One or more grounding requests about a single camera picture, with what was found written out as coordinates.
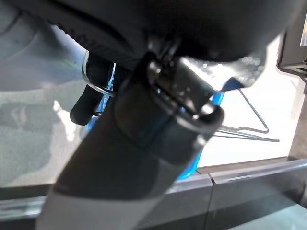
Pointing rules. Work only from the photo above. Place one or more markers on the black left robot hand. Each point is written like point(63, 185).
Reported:
point(124, 155)

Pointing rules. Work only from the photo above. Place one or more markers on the blue plastic shopping basket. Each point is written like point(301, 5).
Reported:
point(185, 171)

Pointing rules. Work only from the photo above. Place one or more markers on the dark display cabinet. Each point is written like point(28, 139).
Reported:
point(290, 48)

